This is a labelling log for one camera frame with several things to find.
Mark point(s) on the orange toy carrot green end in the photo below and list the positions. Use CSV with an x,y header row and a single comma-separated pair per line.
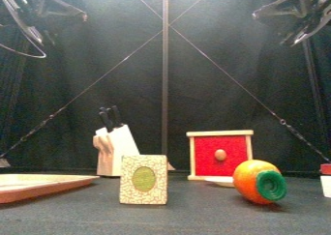
x,y
258,181

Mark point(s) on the dark frame post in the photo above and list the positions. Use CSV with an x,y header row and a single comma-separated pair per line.
x,y
314,90

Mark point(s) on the cream patterned box green oval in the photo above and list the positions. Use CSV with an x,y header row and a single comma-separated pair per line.
x,y
143,179

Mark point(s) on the vertical grey frame pole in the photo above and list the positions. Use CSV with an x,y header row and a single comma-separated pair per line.
x,y
164,71

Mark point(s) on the white wooden knife block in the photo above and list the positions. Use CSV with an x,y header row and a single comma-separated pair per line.
x,y
115,150

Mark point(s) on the pink flat tray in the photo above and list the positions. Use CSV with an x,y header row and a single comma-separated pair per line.
x,y
39,184

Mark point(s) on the red white striped box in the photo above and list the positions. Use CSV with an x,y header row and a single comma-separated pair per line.
x,y
326,181

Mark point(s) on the wooden box with red drawer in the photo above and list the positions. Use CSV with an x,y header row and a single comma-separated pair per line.
x,y
221,155

